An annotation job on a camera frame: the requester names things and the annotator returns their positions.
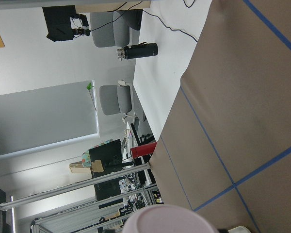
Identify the black bottle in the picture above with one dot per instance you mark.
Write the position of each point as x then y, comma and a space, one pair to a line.
138, 51

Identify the white cup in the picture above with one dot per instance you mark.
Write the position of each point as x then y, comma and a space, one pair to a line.
239, 229

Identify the grey office chair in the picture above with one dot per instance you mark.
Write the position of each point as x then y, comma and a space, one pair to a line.
109, 29
117, 99

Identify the pink cup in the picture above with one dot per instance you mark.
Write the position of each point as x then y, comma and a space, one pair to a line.
167, 218

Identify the red cylinder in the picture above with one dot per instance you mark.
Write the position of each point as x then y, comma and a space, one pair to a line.
143, 150

